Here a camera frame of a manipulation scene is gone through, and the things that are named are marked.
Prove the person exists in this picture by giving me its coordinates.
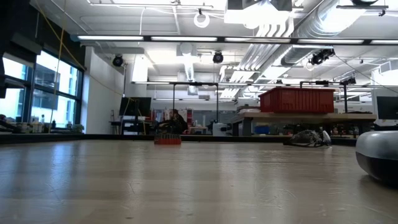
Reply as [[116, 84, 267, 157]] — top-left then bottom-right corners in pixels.
[[164, 108, 189, 135]]

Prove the white device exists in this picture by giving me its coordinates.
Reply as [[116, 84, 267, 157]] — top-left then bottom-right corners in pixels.
[[212, 123, 228, 137]]

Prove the red and black bit holder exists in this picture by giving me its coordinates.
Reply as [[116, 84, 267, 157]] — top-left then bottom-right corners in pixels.
[[154, 133, 182, 146]]

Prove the black monitor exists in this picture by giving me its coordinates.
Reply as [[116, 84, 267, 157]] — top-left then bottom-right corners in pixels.
[[119, 96, 152, 118], [376, 95, 398, 121]]

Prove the black beam with light strips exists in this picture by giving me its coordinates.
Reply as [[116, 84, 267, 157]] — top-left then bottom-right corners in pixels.
[[70, 34, 398, 46]]

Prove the large red ribbed bin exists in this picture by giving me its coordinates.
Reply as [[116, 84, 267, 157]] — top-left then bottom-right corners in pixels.
[[258, 86, 336, 114]]

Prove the wooden workbench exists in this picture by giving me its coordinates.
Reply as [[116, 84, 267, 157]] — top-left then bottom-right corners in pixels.
[[230, 111, 377, 137]]

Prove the crumpled dark bag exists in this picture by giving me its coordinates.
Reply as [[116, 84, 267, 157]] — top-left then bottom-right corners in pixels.
[[282, 129, 333, 148]]

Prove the black background rig frame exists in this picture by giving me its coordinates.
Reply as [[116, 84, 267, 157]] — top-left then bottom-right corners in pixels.
[[132, 80, 220, 124]]

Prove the white coiled ceiling cable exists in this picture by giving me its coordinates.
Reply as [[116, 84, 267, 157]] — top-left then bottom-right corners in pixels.
[[193, 8, 211, 29]]

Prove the black aluminium frame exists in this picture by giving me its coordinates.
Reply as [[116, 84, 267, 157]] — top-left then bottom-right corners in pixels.
[[0, 133, 358, 146]]

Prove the silver ventilation duct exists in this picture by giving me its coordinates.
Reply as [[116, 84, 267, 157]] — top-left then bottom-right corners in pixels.
[[292, 0, 398, 40]]

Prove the black camera stand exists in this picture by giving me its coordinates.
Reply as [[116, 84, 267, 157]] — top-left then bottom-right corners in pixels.
[[299, 76, 358, 114]]

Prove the yellow cable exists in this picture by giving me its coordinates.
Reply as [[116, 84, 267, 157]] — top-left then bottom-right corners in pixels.
[[34, 0, 88, 134]]

